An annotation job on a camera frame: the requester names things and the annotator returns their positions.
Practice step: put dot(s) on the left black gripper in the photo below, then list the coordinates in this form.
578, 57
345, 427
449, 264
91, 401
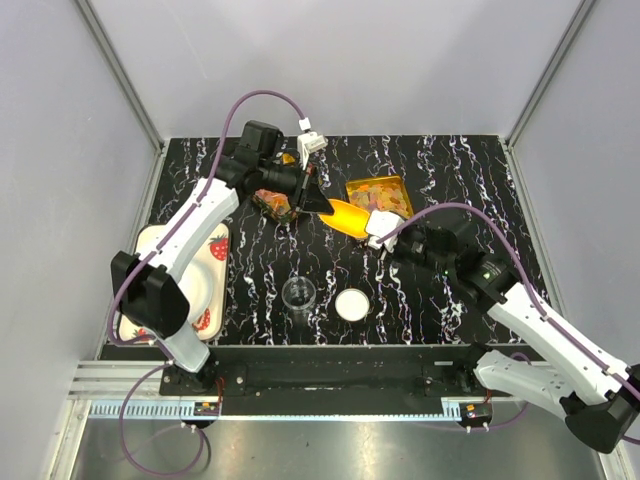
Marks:
314, 200

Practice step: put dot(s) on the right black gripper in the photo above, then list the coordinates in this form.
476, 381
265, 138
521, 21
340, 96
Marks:
395, 255

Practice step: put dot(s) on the yellow plastic scoop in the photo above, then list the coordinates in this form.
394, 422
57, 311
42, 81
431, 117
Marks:
347, 219

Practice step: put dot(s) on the gold tin with lollipops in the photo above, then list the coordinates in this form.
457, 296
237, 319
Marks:
273, 204

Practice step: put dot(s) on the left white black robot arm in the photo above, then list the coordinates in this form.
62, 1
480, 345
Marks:
146, 284

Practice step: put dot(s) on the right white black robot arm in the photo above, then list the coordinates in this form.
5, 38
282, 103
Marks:
592, 391

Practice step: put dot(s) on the gold tin with gummies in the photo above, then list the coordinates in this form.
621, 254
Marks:
387, 193

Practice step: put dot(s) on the white jar lid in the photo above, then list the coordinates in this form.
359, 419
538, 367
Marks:
352, 305

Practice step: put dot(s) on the clear plastic jar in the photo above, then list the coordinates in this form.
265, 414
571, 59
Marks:
299, 297

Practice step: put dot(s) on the white paper plate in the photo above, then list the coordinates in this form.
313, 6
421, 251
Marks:
199, 287

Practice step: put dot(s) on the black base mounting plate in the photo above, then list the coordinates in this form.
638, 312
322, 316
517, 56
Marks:
332, 380

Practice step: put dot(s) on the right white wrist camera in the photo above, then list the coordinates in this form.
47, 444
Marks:
379, 224

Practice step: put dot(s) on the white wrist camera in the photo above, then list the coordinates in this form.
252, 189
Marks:
379, 224
309, 142

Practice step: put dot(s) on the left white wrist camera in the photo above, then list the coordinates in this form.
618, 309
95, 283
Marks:
309, 142

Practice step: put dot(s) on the left aluminium frame post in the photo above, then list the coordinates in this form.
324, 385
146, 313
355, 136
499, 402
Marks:
115, 65

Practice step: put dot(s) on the aluminium frame post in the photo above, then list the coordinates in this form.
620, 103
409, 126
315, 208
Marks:
562, 49
115, 65

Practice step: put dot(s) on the right aluminium frame post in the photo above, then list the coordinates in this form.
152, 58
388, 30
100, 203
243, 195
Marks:
562, 49

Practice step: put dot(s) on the aluminium rail base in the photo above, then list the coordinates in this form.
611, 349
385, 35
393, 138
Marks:
131, 391

